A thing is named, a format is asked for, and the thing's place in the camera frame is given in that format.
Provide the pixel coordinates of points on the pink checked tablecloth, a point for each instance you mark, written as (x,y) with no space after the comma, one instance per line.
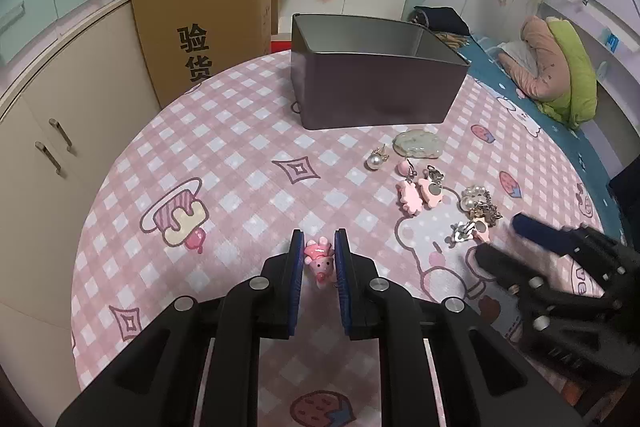
(240,147)

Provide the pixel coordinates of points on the pink bear charm silver clasp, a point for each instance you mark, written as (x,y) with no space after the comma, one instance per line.
(430,192)

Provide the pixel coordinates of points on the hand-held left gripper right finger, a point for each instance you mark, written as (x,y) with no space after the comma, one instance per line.
(342,282)

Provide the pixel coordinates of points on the pink plush pillow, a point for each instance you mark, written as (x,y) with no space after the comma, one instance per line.
(542,57)

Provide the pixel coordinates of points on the beige cabinet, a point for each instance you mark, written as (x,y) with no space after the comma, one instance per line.
(65,217)

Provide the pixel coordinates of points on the folded tan clothes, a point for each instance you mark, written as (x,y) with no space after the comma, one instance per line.
(450,41)

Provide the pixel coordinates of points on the pearl earring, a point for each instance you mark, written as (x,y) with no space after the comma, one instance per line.
(375,162)

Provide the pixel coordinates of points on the small blue box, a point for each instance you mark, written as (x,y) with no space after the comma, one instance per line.
(612,41)

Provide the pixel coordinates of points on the small cardboard box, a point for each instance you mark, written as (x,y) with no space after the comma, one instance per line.
(274,9)

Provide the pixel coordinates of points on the teal candy print bed sheet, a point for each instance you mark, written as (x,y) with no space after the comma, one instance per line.
(560,142)

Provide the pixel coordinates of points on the pink pig charm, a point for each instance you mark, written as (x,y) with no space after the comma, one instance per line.
(320,262)

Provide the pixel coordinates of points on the large cardboard box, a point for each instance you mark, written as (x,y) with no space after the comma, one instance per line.
(200,7)

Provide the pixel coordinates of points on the white pillow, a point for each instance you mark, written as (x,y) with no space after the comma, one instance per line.
(510,51)

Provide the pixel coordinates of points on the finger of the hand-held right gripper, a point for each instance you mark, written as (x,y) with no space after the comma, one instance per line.
(500,264)
(535,229)

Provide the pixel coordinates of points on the folded dark clothes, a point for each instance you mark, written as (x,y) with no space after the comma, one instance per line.
(440,18)

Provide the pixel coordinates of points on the pink ball charm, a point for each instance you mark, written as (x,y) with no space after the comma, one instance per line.
(402,168)

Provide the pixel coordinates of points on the silver and pink hair clip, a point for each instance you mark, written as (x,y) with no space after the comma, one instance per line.
(462,232)

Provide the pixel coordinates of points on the green plush blanket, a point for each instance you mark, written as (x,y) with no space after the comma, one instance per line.
(580,72)

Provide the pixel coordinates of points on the grey metal tin box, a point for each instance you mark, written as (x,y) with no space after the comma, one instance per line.
(375,92)

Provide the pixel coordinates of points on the red ottoman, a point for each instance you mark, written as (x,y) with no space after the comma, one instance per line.
(281,46)

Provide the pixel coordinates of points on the pale green jade pendant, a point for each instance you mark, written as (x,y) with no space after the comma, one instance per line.
(417,144)

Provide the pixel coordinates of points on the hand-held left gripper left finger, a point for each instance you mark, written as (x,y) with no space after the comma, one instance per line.
(298,282)

